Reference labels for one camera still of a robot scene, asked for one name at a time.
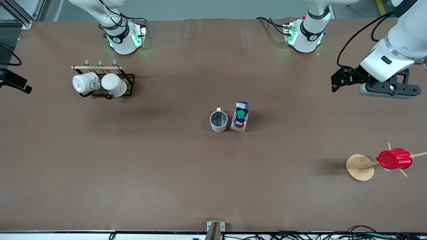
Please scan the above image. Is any blue white milk carton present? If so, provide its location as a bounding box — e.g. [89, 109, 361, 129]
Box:
[230, 101, 251, 133]

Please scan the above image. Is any grey ribbed cup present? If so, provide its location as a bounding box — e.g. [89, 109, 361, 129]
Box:
[209, 107, 229, 133]

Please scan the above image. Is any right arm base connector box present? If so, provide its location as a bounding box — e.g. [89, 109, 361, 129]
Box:
[132, 23, 147, 48]

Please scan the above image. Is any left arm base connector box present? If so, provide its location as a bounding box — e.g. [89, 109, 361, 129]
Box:
[283, 21, 298, 46]

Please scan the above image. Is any red ribbed cup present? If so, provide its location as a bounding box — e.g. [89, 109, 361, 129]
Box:
[376, 148, 413, 170]

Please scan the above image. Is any white mug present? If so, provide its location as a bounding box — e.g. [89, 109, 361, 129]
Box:
[101, 73, 127, 98]
[72, 72, 100, 94]

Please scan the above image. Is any wooden mug tree stand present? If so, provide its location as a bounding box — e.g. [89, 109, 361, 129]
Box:
[346, 143, 427, 182]

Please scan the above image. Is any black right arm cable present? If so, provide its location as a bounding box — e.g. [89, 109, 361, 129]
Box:
[0, 43, 22, 66]

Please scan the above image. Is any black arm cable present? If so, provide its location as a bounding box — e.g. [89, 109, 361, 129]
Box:
[0, 43, 22, 66]
[336, 12, 399, 72]

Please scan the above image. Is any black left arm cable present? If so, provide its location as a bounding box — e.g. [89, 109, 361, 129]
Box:
[336, 12, 399, 72]

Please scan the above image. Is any aluminium frame profile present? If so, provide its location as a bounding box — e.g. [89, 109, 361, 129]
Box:
[0, 0, 45, 30]

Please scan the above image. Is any black wire mug rack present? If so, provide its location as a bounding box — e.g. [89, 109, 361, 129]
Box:
[71, 59, 135, 100]

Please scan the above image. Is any black base cable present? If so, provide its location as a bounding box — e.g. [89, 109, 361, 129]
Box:
[256, 17, 288, 36]
[100, 5, 147, 32]

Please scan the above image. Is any black looped floor cable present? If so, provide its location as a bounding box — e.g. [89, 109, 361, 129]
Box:
[347, 225, 377, 235]

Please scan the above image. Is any tangled black cable bundle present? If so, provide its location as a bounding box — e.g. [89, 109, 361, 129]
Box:
[220, 232, 427, 240]

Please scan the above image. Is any metal table edge bracket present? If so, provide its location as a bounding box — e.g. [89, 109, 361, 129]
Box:
[206, 221, 226, 240]

